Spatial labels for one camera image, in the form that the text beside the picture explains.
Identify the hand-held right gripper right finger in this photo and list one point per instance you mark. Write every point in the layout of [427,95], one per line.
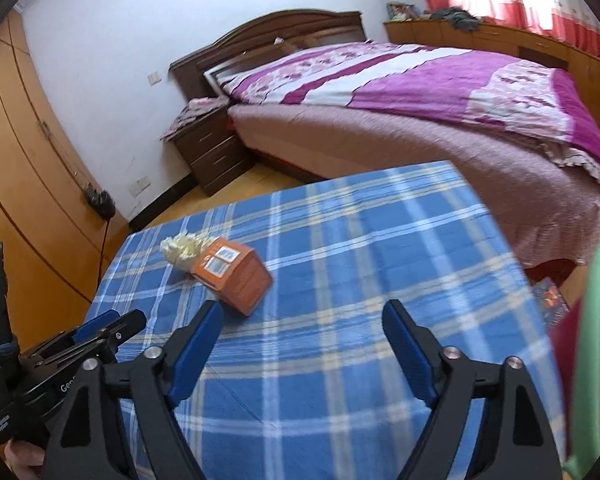
[410,355]

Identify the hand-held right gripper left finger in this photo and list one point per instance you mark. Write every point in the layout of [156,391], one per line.
[195,355]

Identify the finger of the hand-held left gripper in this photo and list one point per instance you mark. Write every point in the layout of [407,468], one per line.
[97,324]
[122,330]

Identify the orange cardboard box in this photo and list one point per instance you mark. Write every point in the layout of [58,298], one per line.
[235,280]

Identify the white foam fruit net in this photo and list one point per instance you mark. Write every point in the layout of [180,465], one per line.
[180,249]

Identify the red bucket with green rim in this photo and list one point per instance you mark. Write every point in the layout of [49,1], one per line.
[596,310]

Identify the person's left hand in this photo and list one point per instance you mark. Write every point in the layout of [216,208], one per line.
[25,460]

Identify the blue plaid tablecloth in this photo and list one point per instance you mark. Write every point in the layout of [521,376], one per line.
[330,270]

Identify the black hanging pouch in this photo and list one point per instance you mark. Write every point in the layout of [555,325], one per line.
[100,201]

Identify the colourful floor mat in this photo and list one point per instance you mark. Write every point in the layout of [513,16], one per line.
[550,302]

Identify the wooden wardrobe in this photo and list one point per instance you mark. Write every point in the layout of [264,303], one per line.
[25,185]

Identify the dark wooden nightstand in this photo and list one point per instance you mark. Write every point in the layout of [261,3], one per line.
[215,155]

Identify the bed with purple blanket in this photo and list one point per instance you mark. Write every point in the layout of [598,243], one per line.
[380,150]

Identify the floral cloth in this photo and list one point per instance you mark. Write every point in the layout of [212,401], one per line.
[195,115]

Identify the bed with purple bedding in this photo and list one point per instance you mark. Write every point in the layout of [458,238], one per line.
[430,85]

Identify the white pillow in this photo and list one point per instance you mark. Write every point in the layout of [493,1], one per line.
[225,74]

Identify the dark wooden bed headboard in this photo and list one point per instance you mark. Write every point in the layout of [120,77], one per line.
[260,35]

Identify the low wooden cabinet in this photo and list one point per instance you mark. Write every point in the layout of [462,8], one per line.
[505,40]

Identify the grey clothes pile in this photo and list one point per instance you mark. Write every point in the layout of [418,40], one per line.
[457,19]

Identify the row of books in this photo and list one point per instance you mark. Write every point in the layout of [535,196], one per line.
[402,11]

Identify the cream and red curtain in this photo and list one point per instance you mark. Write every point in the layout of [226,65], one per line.
[530,0]

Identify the white wall outlet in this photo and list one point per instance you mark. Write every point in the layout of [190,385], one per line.
[141,187]

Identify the white wall switch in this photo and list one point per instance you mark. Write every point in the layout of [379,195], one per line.
[155,78]

